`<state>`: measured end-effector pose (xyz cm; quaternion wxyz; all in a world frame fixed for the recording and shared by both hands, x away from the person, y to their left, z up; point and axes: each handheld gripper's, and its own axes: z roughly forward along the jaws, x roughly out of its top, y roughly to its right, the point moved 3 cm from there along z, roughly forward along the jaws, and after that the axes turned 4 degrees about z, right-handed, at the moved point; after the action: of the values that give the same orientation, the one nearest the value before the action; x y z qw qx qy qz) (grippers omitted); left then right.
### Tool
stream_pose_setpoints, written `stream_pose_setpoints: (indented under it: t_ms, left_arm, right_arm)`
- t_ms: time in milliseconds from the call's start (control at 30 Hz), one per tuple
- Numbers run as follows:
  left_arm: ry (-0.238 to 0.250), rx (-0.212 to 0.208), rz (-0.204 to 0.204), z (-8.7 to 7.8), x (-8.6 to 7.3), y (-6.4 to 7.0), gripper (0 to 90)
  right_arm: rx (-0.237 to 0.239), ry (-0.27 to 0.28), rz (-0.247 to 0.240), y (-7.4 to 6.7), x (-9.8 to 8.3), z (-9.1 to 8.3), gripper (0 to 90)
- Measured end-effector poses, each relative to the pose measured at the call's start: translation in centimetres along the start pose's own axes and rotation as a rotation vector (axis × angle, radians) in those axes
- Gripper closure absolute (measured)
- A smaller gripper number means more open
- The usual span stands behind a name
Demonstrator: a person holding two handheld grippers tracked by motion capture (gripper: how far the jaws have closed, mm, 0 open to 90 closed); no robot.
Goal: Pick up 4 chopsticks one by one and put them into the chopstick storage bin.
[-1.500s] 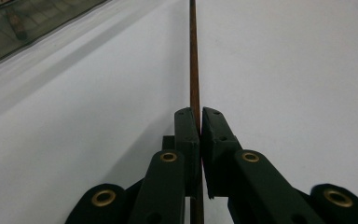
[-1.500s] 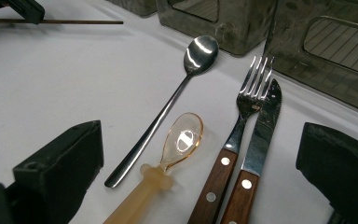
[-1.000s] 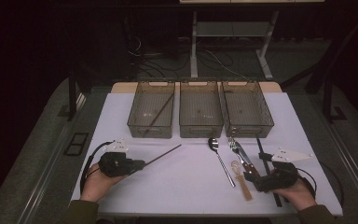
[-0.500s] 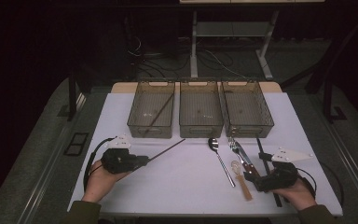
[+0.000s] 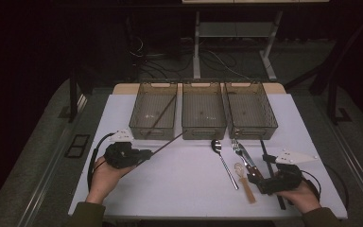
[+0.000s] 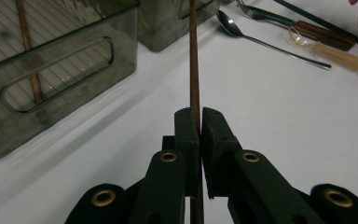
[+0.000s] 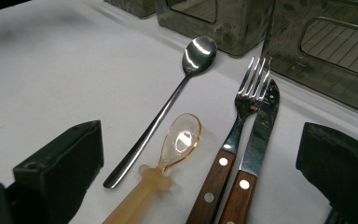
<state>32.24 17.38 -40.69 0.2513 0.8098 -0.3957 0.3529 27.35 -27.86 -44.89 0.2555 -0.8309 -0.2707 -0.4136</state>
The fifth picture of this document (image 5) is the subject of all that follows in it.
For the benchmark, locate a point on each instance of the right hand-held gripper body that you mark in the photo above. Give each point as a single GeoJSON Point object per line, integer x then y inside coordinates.
{"type": "Point", "coordinates": [286, 178]}

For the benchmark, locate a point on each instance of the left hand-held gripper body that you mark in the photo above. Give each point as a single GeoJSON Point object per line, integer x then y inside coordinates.
{"type": "Point", "coordinates": [121, 154]}

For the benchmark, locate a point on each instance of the transparent grey plastic bin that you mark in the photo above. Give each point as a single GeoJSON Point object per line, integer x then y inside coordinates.
{"type": "Point", "coordinates": [164, 134]}
{"type": "Point", "coordinates": [249, 107]}
{"type": "Point", "coordinates": [203, 107]}

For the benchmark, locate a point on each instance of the person's right hand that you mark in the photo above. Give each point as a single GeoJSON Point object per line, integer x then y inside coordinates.
{"type": "Point", "coordinates": [304, 200]}

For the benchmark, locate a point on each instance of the person's left hand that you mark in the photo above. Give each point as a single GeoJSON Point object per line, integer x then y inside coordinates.
{"type": "Point", "coordinates": [102, 183]}

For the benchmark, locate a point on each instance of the white table board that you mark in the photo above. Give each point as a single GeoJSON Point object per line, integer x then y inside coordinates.
{"type": "Point", "coordinates": [186, 170]}

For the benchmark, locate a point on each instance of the metal spoon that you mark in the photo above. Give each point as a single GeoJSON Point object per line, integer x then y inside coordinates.
{"type": "Point", "coordinates": [216, 145]}

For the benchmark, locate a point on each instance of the black metal stand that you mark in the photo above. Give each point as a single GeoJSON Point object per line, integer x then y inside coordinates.
{"type": "Point", "coordinates": [73, 101]}
{"type": "Point", "coordinates": [332, 101]}

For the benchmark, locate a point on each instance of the white desk with metal legs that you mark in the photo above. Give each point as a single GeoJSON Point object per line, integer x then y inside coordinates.
{"type": "Point", "coordinates": [196, 47]}

